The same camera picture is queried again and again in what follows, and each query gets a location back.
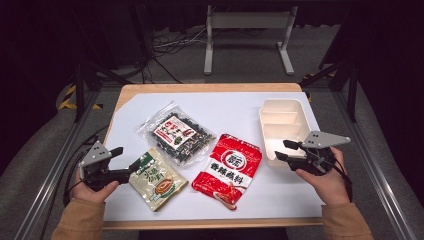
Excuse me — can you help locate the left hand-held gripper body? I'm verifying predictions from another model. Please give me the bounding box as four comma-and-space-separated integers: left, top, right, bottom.
78, 140, 132, 193

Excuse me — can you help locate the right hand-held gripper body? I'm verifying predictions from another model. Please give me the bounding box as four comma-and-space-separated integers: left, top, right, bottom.
292, 130, 352, 177

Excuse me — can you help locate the cream divided plastic container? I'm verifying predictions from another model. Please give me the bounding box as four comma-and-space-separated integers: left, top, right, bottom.
258, 98, 313, 168

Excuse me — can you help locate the green beige seasoning packet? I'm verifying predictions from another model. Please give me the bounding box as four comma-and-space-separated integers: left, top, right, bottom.
128, 146, 190, 213

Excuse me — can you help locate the clear bag of dried seaweed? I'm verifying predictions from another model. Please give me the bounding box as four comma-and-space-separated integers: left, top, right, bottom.
136, 101, 218, 168

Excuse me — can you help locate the red white seasoning packet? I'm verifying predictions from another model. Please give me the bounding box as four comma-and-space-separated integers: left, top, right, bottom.
191, 133, 264, 211

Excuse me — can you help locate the person's left hand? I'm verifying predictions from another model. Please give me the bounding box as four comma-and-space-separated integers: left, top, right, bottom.
71, 178, 120, 205

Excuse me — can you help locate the person's right hand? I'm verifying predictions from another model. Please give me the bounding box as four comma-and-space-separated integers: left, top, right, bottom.
294, 146, 352, 205

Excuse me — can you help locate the yellow black hazard tape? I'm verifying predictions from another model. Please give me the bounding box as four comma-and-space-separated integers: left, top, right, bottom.
57, 84, 103, 111

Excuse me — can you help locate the black metal stand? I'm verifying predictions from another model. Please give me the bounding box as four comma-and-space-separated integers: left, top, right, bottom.
299, 59, 360, 123
71, 59, 135, 123

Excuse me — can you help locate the white paper sheet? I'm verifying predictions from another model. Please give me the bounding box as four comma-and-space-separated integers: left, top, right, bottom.
103, 91, 326, 222

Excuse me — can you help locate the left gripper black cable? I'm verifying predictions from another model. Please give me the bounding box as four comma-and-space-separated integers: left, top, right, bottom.
62, 124, 112, 208

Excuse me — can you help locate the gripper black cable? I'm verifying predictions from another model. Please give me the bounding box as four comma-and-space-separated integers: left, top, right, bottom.
329, 155, 354, 203
62, 124, 112, 208

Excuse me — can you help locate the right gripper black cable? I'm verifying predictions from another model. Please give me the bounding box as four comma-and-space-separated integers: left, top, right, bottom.
329, 155, 354, 203

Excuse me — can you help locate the aluminium frame rail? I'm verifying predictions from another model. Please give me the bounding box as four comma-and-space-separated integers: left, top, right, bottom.
12, 89, 102, 240
333, 89, 418, 240

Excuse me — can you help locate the bundle of floor cables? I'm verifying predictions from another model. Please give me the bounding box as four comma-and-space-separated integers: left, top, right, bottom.
139, 25, 208, 85

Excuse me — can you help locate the white metal table frame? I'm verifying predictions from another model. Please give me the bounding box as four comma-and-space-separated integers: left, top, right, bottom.
202, 4, 299, 77

